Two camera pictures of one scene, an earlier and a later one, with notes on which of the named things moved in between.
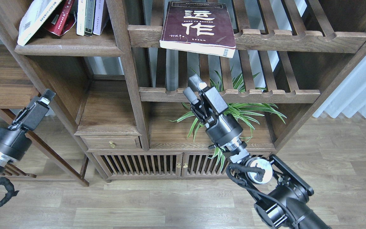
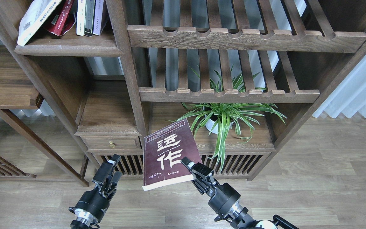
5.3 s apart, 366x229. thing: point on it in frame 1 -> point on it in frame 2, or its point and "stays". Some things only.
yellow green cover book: (37, 13) stays
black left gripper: (13, 142) -> (92, 204)
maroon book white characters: (204, 27) -> (163, 150)
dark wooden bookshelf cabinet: (121, 95) stays
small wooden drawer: (95, 142) stays
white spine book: (81, 14) stays
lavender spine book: (98, 17) stays
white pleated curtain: (365, 92) stays
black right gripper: (208, 109) -> (222, 198)
